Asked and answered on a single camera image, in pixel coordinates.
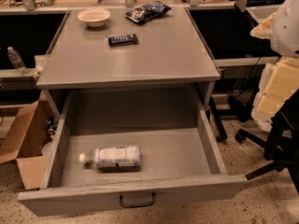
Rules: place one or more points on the blue labelled plastic bottle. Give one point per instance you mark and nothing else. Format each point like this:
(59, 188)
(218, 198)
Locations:
(113, 157)

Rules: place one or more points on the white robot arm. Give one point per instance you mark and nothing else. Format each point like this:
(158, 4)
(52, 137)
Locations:
(280, 80)

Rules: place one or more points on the grey counter cabinet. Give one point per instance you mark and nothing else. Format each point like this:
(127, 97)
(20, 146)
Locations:
(152, 83)

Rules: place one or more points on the grey open drawer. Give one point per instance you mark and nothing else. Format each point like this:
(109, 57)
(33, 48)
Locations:
(178, 165)

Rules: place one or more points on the clear water bottle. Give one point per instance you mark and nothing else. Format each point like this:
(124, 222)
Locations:
(17, 61)

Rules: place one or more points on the dark blue snack bar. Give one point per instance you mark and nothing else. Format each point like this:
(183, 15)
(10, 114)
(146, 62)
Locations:
(122, 40)

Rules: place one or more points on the black blue chip bag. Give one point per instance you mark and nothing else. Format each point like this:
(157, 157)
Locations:
(147, 12)

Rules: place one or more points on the white ceramic bowl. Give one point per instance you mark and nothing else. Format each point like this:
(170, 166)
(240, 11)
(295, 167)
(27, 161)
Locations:
(94, 17)

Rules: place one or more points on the brown cardboard box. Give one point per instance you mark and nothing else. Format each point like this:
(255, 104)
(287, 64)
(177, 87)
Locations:
(25, 139)

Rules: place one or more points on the black office chair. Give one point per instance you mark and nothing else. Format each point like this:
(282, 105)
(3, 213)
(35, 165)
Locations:
(282, 144)

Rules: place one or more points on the black drawer handle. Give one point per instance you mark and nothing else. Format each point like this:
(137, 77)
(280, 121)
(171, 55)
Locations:
(137, 200)

